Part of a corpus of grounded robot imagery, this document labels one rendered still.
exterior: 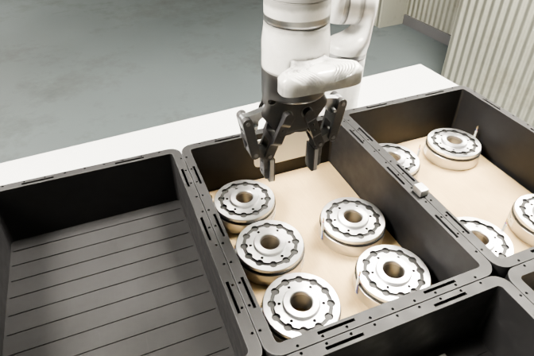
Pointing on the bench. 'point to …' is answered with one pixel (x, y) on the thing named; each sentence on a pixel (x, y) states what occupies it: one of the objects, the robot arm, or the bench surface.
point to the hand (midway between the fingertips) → (290, 164)
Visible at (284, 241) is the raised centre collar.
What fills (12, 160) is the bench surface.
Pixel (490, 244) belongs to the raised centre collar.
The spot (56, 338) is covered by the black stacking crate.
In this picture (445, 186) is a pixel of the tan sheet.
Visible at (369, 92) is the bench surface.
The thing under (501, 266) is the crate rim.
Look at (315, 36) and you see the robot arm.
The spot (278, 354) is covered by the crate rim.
